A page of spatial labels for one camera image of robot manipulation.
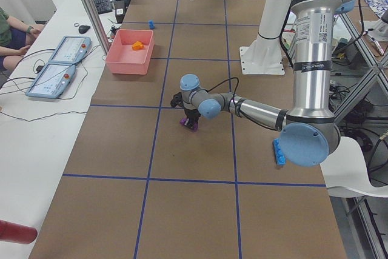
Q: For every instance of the long blue toy block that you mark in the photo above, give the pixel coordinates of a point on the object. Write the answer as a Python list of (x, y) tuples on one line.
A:
[(279, 156)]

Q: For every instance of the black computer mouse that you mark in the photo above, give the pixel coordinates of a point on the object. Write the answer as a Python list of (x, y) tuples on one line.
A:
[(82, 29)]

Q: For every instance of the seated person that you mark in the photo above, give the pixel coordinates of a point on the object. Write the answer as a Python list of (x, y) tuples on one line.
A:
[(16, 39)]

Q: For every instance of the lower teach pendant tablet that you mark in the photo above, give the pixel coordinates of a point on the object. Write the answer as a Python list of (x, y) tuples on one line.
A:
[(52, 80)]

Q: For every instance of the black computer keyboard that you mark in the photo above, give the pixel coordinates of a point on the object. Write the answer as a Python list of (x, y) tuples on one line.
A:
[(103, 6)]

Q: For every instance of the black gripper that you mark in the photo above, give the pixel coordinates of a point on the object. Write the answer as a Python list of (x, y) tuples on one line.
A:
[(191, 115)]

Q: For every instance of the teach pendant tablet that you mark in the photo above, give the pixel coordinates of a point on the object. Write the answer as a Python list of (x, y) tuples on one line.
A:
[(71, 49), (52, 80)]

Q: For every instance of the aluminium frame post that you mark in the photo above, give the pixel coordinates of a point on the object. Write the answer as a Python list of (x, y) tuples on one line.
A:
[(97, 25)]

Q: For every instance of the red cylinder bottle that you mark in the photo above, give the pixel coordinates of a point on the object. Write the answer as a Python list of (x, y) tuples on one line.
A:
[(16, 233)]

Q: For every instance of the pink plastic box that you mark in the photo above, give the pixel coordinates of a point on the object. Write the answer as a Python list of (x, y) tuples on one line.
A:
[(121, 59)]

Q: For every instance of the upper teach pendant tablet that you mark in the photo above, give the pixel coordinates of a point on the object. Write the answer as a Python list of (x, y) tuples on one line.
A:
[(71, 49)]

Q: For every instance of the purple toy block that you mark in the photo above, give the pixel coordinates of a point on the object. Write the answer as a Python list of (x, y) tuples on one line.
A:
[(189, 123)]

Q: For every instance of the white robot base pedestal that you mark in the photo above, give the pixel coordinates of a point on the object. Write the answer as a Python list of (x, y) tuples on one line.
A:
[(263, 56)]

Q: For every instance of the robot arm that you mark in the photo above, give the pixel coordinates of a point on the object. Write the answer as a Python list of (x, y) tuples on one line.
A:
[(308, 134)]

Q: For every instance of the orange sloped toy block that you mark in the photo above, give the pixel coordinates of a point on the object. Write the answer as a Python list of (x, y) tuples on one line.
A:
[(137, 45)]

